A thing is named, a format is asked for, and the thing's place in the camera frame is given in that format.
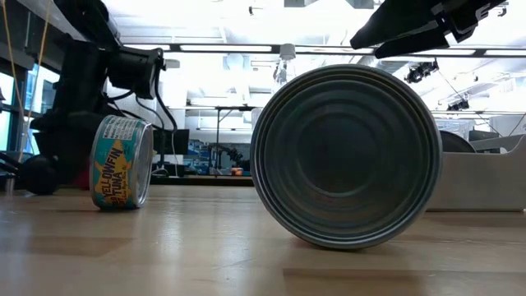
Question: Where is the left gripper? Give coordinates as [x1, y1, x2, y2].
[29, 109, 99, 186]

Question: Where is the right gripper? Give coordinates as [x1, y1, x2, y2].
[348, 0, 509, 60]

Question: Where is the teal yellowfin tuna can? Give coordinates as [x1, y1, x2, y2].
[89, 114, 155, 211]

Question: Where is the dark round fruit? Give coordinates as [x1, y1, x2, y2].
[19, 155, 59, 197]

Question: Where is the black ceiling spotlight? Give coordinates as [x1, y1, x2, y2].
[404, 59, 440, 85]
[446, 98, 470, 112]

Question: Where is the dark framed window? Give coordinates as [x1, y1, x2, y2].
[0, 44, 62, 165]

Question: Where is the clear plastic bin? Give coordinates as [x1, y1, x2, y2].
[431, 109, 526, 143]
[250, 106, 265, 129]

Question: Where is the black background monitor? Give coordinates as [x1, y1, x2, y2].
[153, 128, 191, 156]

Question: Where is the dark background monitor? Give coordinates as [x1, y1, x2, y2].
[468, 129, 501, 141]

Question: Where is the grey plastic tray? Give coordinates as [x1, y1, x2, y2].
[426, 133, 526, 213]

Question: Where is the ceiling light strip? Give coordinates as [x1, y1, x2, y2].
[122, 42, 526, 58]

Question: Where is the yellow extension cable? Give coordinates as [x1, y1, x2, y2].
[0, 0, 53, 164]

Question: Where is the black metal table frame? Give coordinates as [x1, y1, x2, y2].
[150, 174, 255, 187]

